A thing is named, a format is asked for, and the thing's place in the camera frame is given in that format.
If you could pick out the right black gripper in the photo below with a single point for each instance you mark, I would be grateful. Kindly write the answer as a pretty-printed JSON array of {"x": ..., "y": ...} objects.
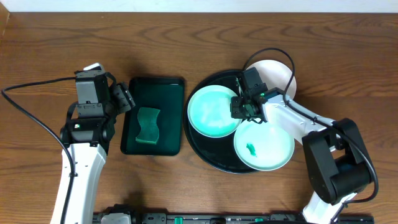
[{"x": 235, "y": 112}]

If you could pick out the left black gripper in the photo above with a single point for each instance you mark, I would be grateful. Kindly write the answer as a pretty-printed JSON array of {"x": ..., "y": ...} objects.
[{"x": 123, "y": 97}]

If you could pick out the mint plate with green stain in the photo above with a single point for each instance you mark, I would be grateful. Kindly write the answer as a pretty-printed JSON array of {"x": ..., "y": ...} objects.
[{"x": 209, "y": 111}]

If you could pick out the green sponge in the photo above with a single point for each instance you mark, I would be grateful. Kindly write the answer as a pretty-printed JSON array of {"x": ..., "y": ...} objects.
[{"x": 147, "y": 119}]

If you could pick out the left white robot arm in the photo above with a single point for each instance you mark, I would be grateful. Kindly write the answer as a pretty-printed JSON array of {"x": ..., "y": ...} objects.
[{"x": 86, "y": 136}]

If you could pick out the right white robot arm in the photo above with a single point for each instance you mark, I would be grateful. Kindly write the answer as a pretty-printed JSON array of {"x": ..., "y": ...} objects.
[{"x": 338, "y": 163}]

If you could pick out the dark green rectangular tray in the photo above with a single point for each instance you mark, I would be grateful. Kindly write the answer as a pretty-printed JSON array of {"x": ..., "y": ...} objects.
[{"x": 165, "y": 94}]

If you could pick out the round black tray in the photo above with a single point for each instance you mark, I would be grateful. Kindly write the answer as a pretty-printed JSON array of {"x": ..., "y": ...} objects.
[{"x": 217, "y": 152}]

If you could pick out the white plate with green stain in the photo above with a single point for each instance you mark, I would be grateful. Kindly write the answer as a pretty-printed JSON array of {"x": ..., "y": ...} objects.
[{"x": 273, "y": 73}]

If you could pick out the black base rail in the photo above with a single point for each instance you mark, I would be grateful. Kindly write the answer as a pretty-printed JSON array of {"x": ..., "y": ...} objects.
[{"x": 119, "y": 214}]

